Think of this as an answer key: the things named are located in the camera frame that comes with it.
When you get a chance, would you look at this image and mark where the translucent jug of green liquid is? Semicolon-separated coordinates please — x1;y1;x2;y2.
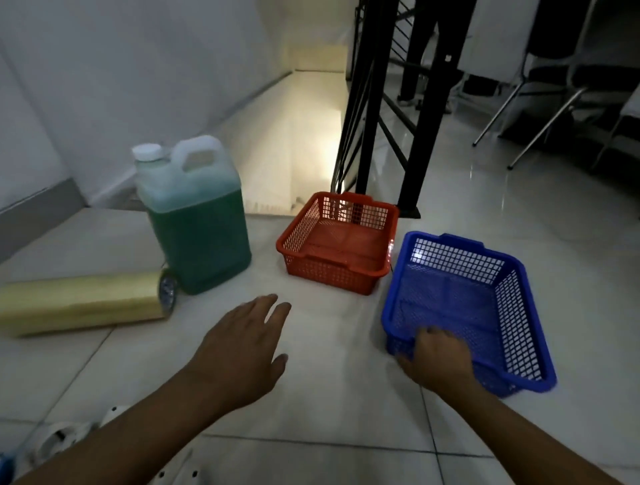
131;135;253;296

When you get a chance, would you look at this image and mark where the person's left hand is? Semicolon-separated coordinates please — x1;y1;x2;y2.
187;293;293;410

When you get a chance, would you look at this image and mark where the blue plastic basket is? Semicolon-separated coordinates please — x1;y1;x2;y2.
381;231;557;398

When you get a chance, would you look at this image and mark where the yellowish clear tape roll stack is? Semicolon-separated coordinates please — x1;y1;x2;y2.
0;269;179;338

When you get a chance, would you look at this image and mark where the black metal-legged chair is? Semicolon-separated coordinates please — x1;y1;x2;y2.
472;0;609;171
589;82;640;173

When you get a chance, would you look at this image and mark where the person's left forearm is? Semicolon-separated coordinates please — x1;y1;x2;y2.
15;369;236;485

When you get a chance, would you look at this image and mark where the person's right forearm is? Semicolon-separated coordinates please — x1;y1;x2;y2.
435;379;621;485

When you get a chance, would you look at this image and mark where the white power strip red switch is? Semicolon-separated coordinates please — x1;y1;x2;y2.
25;403;132;470

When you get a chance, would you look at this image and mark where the black metal stair railing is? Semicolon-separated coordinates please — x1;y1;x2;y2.
329;0;476;219

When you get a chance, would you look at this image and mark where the person's right hand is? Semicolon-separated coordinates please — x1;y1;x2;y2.
396;327;481;396

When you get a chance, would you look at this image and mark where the orange plastic basket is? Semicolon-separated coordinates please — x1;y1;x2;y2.
275;191;400;296

